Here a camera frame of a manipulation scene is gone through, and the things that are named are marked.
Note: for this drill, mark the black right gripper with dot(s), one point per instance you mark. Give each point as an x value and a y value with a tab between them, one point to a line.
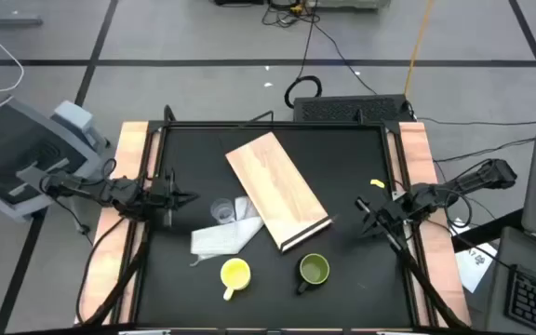
396	211

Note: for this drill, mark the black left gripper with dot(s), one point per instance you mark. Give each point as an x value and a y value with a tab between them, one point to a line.
162	191

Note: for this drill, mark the clear plastic cup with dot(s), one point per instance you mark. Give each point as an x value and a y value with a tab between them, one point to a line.
223	211

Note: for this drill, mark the black mug with green inside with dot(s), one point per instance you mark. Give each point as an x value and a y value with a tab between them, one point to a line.
314	269

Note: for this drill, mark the yellow mug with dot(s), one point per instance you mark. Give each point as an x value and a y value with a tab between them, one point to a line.
235	273

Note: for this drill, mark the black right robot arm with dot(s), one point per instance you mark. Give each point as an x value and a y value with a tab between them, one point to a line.
482	179

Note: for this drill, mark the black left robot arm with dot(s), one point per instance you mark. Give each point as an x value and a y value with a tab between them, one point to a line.
119	193

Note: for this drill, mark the yellow tape tag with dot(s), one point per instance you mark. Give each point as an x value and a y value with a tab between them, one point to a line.
377	183

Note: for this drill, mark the white waffle cloth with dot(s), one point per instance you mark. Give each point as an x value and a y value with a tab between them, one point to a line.
221	237

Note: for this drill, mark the wooden table side plank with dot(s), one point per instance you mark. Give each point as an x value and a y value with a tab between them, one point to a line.
130	139
449	279

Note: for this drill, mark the white paper sheet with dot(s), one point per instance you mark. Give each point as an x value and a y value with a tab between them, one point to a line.
475	270

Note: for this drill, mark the black desk leg bar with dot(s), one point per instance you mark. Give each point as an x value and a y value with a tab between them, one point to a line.
486	230

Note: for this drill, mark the black perforated computer case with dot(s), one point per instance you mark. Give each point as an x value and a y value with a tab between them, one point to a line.
352	109

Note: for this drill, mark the black keyboard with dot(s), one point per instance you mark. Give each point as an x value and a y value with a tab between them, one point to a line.
535	298

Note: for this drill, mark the grey equipment box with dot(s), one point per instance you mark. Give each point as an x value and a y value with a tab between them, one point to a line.
352	4

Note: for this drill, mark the grey desk foot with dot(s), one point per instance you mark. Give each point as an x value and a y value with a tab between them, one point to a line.
12	21

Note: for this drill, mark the black table frame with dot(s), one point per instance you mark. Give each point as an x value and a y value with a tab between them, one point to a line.
296	124

